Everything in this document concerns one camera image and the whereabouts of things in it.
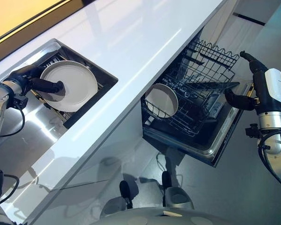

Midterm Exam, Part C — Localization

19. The silver robot torso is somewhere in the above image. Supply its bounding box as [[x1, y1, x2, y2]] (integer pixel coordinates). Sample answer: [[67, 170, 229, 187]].
[[90, 206, 246, 225]]

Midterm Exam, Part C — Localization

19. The black wire dishwasher rack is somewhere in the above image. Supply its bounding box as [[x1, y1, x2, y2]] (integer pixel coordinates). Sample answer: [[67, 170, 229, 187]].
[[140, 37, 240, 138]]

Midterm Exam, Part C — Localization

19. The silver robot right leg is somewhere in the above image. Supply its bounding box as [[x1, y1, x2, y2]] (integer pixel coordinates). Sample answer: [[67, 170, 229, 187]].
[[161, 171, 195, 210]]

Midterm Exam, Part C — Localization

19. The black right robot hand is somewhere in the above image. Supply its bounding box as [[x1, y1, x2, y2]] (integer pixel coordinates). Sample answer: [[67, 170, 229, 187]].
[[224, 50, 281, 112]]

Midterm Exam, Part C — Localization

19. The black cable on floor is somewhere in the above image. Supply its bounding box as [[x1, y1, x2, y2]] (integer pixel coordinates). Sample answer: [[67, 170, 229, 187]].
[[155, 151, 178, 175]]

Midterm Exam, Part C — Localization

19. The stainless dishwasher drawer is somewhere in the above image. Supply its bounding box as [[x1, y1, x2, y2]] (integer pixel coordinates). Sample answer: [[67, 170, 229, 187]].
[[140, 79, 255, 168]]

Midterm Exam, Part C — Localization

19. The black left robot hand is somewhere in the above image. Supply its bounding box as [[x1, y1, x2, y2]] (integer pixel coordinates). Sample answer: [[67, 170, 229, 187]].
[[8, 64, 67, 98]]

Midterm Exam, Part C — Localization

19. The silver robot leg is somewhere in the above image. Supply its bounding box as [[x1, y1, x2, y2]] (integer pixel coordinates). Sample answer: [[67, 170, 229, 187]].
[[100, 180, 134, 218], [161, 171, 195, 210]]

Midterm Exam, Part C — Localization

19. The white round plate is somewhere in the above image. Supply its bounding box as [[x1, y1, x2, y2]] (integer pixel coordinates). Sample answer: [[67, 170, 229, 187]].
[[39, 60, 99, 113]]

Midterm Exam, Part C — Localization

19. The black dish rack in sink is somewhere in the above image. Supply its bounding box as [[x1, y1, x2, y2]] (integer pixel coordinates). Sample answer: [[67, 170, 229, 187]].
[[29, 52, 104, 122]]

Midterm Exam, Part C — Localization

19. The white plate with raised rim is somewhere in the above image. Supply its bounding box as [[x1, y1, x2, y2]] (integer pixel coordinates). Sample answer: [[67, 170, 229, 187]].
[[145, 83, 179, 119]]

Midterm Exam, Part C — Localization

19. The stainless steel sink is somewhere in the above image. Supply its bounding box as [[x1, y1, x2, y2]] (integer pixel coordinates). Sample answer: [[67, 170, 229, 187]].
[[0, 38, 119, 150]]

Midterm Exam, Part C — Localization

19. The silver robot left leg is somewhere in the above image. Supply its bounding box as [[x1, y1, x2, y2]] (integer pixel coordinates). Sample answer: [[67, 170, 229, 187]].
[[100, 180, 134, 218]]

